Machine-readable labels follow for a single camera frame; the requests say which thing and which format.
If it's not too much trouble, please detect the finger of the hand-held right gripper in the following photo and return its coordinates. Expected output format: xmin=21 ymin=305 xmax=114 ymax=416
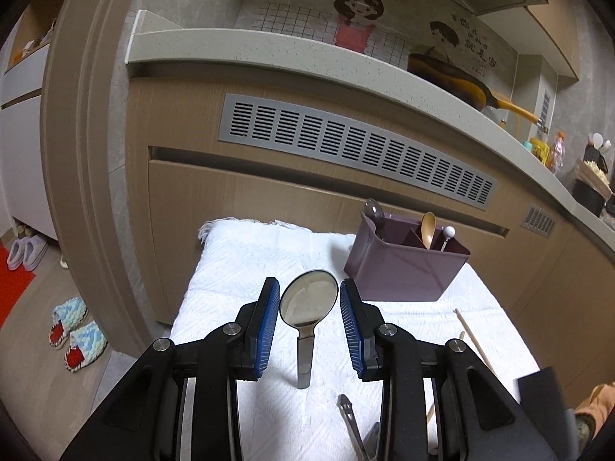
xmin=518 ymin=366 xmax=576 ymax=448

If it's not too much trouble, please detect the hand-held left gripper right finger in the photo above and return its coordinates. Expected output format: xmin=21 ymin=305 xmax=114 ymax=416
xmin=339 ymin=279 xmax=560 ymax=461

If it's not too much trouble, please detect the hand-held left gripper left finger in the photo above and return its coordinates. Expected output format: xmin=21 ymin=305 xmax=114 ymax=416
xmin=60 ymin=277 xmax=281 ymax=461

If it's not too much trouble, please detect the large metal spoon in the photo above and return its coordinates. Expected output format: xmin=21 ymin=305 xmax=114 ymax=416
xmin=279 ymin=270 xmax=338 ymax=390

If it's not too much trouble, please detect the purple plastic utensil holder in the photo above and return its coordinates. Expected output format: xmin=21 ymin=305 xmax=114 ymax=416
xmin=343 ymin=211 xmax=472 ymax=302

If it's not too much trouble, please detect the grey spoon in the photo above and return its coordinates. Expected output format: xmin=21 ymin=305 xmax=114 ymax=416
xmin=364 ymin=198 xmax=385 ymax=240

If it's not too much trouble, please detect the wooden spoon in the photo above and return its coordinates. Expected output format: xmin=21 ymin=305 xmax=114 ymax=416
xmin=417 ymin=212 xmax=437 ymax=249

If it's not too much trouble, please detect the white textured towel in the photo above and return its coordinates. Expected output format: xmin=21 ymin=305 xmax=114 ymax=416
xmin=170 ymin=218 xmax=541 ymax=461

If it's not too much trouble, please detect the wooden chopstick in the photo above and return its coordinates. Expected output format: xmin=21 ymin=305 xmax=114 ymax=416
xmin=455 ymin=309 xmax=499 ymax=376
xmin=427 ymin=330 xmax=466 ymax=457

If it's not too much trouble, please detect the small grey vent grille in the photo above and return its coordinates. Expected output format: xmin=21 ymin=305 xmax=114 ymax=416
xmin=519 ymin=204 xmax=558 ymax=237

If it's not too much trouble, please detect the black pot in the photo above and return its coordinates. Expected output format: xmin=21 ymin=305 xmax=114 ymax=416
xmin=572 ymin=180 xmax=607 ymax=217

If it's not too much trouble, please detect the long grey vent grille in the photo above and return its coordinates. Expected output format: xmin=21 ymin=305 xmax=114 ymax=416
xmin=218 ymin=93 xmax=500 ymax=211

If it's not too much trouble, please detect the clear bottle with orange cap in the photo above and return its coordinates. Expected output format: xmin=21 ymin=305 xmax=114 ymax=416
xmin=550 ymin=129 xmax=568 ymax=174

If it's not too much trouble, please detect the black cup with white spoons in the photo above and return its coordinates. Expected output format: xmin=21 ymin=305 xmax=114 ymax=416
xmin=583 ymin=132 xmax=613 ymax=174

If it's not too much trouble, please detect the grey slipper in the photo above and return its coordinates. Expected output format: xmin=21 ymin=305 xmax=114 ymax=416
xmin=7 ymin=239 xmax=27 ymax=270
xmin=23 ymin=236 xmax=49 ymax=272

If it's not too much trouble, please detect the red floor mat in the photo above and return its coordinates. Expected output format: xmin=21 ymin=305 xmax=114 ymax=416
xmin=0 ymin=242 xmax=37 ymax=330

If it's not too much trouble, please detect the kitchen counter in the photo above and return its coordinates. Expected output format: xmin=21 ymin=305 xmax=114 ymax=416
xmin=126 ymin=10 xmax=615 ymax=337

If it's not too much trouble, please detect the white cabinet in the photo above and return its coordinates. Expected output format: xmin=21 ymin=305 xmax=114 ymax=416
xmin=0 ymin=0 xmax=61 ymax=241

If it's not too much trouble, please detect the clutter on cabinet shelf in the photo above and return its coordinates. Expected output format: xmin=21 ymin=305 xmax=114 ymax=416
xmin=10 ymin=19 xmax=56 ymax=65

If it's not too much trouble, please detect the black wok with yellow handle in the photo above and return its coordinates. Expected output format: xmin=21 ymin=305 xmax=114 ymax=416
xmin=407 ymin=53 xmax=544 ymax=126

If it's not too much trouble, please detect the white wall appliance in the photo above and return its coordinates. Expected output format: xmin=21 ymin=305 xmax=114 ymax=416
xmin=533 ymin=72 xmax=560 ymax=130

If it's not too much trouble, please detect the cartoon wall sticker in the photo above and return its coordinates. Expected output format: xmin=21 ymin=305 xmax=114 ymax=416
xmin=235 ymin=0 xmax=505 ymax=82

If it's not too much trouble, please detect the wooden wall cabinet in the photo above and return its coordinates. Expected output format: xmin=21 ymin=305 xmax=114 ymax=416
xmin=480 ymin=0 xmax=580 ymax=82

